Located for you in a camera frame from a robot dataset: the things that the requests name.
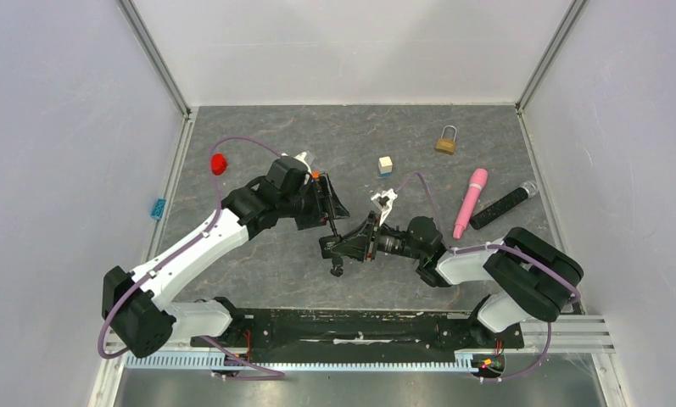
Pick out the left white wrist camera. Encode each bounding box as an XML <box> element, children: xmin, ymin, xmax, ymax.
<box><xmin>293</xmin><ymin>151</ymin><xmax>315</xmax><ymax>171</ymax></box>

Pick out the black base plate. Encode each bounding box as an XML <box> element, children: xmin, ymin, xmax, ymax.
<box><xmin>215</xmin><ymin>309</ymin><xmax>524</xmax><ymax>364</ymax></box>

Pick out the white blue cube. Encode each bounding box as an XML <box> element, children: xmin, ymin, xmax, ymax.
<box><xmin>377</xmin><ymin>156</ymin><xmax>394</xmax><ymax>177</ymax></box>

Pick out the red cylinder block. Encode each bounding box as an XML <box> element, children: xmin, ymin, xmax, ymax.
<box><xmin>210</xmin><ymin>153</ymin><xmax>228</xmax><ymax>176</ymax></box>

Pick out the pink toy microphone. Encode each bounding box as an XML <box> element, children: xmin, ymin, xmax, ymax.
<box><xmin>452</xmin><ymin>168</ymin><xmax>489</xmax><ymax>240</ymax></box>

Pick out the black key bunch large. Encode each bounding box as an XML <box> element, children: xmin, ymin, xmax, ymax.
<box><xmin>330</xmin><ymin>256</ymin><xmax>344</xmax><ymax>277</ymax></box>

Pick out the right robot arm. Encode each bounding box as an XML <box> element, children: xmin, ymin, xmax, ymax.
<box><xmin>319</xmin><ymin>212</ymin><xmax>584</xmax><ymax>346</ymax></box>

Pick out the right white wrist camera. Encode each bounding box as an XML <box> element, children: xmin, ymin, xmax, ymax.
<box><xmin>371</xmin><ymin>188</ymin><xmax>398</xmax><ymax>226</ymax></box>

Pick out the brass padlock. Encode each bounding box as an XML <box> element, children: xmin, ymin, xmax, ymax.
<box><xmin>434</xmin><ymin>125</ymin><xmax>458</xmax><ymax>155</ymax></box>

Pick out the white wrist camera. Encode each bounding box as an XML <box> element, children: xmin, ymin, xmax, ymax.
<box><xmin>293</xmin><ymin>151</ymin><xmax>315</xmax><ymax>171</ymax></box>
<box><xmin>371</xmin><ymin>188</ymin><xmax>398</xmax><ymax>226</ymax></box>

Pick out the black toy microphone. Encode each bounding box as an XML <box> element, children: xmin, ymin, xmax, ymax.
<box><xmin>469</xmin><ymin>181</ymin><xmax>539</xmax><ymax>230</ymax></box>

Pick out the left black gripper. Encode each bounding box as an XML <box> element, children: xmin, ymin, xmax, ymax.
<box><xmin>279</xmin><ymin>173</ymin><xmax>349</xmax><ymax>231</ymax></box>

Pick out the blue lego brick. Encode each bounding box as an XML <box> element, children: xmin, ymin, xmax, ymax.
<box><xmin>150</xmin><ymin>198</ymin><xmax>166</xmax><ymax>221</ymax></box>

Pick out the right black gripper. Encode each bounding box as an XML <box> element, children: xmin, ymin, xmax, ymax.
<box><xmin>332</xmin><ymin>211</ymin><xmax>425</xmax><ymax>263</ymax></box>

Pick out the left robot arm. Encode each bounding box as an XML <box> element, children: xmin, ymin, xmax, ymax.
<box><xmin>98</xmin><ymin>156</ymin><xmax>350</xmax><ymax>359</ymax></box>

